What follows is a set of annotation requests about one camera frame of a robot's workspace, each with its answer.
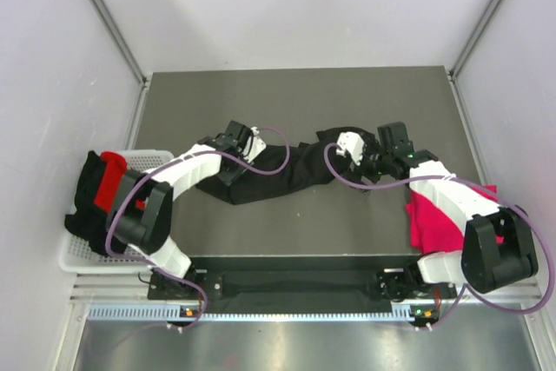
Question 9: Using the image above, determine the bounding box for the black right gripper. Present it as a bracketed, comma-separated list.
[342, 137, 393, 195]

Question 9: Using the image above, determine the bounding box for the black t shirt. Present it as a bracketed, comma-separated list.
[196, 127, 381, 205]
[64, 150, 109, 256]

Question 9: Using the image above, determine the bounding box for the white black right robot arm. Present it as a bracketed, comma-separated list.
[338, 122, 539, 298]

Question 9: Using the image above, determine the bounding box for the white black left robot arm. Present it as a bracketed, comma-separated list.
[105, 121, 266, 299]

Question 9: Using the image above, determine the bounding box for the folded pink t shirt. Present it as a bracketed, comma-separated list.
[405, 183, 507, 255]

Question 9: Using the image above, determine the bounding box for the red t shirt in basket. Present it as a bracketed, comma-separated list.
[94, 151, 128, 214]

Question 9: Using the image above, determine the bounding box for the black t shirt in basket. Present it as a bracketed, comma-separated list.
[64, 150, 109, 256]

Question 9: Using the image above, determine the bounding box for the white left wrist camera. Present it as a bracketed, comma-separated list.
[242, 127, 267, 162]

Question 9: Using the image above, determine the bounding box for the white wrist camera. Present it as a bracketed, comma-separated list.
[242, 127, 267, 162]
[336, 132, 365, 166]

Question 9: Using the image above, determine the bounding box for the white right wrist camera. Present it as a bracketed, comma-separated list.
[336, 132, 365, 166]

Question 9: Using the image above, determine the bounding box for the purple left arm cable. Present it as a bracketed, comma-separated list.
[105, 126, 291, 333]

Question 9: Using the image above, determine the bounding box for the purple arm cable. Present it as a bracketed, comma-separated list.
[105, 126, 291, 333]
[324, 142, 551, 332]

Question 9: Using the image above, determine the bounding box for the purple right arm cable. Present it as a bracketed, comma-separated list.
[324, 142, 551, 332]

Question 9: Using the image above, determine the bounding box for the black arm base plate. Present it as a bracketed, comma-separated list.
[147, 255, 457, 314]

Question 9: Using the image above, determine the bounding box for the white slotted cable duct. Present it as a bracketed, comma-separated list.
[87, 304, 439, 323]

